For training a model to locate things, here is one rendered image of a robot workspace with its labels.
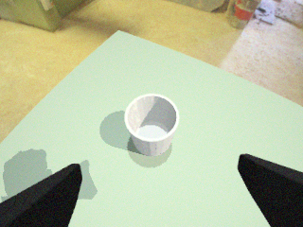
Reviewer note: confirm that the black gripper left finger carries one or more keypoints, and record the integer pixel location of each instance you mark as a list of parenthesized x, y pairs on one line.
[(49, 203)]

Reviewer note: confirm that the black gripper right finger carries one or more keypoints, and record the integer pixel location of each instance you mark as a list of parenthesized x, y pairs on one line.
[(277, 190)]

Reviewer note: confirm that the white paper cup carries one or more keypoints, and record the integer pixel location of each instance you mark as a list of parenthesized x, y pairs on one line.
[(152, 120)]

